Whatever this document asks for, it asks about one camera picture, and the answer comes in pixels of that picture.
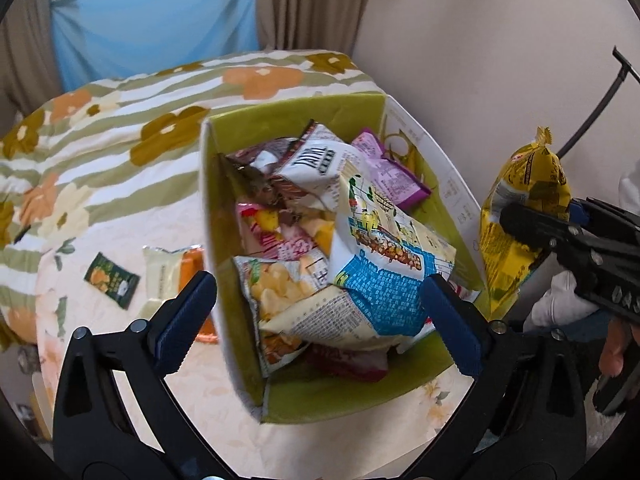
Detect blue sheet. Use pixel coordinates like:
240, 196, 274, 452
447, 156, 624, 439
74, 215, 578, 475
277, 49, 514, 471
50, 0, 262, 95

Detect white cloth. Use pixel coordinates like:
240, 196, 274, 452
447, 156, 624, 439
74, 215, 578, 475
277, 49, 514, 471
529, 269, 598, 333

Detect blue white snack packet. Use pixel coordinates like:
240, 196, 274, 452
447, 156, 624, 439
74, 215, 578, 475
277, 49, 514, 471
330, 170, 457, 352

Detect black cable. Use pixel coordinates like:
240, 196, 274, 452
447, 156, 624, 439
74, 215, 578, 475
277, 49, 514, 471
554, 46, 640, 161

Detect dark brown snack packet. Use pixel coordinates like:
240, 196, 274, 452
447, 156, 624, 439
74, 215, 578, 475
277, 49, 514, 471
224, 139, 307, 202

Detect dark green small snack packet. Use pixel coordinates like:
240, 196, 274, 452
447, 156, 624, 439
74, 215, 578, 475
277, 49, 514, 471
83, 252, 141, 309

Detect white grey snack packet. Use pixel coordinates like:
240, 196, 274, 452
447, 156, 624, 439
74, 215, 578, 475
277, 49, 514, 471
272, 121, 366, 212

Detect pink white snack packet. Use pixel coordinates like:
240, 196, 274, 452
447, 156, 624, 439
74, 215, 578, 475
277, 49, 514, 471
306, 344, 390, 383

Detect green cardboard box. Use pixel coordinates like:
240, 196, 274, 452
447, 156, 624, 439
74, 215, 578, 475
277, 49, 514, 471
197, 91, 493, 425

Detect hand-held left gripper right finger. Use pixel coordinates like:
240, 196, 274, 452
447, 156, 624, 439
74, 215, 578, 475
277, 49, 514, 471
404, 273, 588, 480

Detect green striped floral blanket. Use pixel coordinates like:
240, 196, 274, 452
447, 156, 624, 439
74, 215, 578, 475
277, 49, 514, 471
0, 50, 383, 348

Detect orange snack packet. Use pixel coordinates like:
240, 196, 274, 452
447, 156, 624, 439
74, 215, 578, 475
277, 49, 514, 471
179, 246, 220, 345

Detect large purple snack packet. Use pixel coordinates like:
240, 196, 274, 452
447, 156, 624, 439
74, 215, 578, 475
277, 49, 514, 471
351, 129, 432, 210

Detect beige curtain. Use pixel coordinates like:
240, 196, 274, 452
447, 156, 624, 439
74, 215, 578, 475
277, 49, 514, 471
0, 0, 65, 122
254, 0, 375, 63

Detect potato chip snack packet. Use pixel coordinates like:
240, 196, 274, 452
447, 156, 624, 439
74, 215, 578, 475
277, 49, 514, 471
233, 254, 335, 378

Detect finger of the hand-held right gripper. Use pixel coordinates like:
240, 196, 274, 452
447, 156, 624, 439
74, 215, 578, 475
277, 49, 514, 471
499, 202, 590, 257
569, 197, 640, 262

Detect cream floral tablecloth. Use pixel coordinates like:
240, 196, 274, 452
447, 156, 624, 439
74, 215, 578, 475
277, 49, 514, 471
30, 180, 483, 466

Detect pale yellow snack packet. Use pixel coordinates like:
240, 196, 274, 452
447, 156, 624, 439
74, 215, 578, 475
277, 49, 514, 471
139, 244, 202, 317

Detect person's right hand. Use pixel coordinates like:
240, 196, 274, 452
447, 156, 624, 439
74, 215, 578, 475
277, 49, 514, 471
598, 320, 636, 377

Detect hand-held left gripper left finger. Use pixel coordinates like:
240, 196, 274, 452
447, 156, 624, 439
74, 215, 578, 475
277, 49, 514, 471
52, 270, 236, 480

